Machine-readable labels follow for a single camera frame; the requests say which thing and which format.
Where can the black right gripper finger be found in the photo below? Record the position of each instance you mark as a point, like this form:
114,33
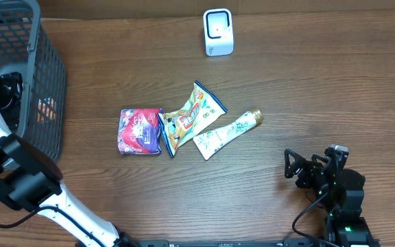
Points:
294,163
323,162

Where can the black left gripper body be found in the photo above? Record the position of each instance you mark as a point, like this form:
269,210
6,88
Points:
7,95

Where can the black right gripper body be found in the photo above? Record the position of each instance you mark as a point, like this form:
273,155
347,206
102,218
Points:
309,179

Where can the white tube with gold cap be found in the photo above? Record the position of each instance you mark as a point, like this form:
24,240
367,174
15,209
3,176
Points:
209,143

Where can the cream snack bag blue edges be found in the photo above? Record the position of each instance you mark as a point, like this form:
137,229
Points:
200,111

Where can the red purple tissue pack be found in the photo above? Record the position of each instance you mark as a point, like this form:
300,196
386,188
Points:
139,131

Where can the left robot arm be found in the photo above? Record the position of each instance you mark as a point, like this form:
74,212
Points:
31,181

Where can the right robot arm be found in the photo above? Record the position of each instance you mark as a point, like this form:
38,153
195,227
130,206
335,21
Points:
339,191

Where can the orange item in basket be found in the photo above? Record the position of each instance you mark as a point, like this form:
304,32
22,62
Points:
47,110

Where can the white barcode scanner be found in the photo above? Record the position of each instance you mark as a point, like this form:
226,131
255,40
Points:
218,32

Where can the grey plastic shopping basket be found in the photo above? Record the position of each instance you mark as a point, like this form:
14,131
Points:
26,48

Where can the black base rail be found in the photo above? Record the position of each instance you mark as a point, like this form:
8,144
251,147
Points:
214,243

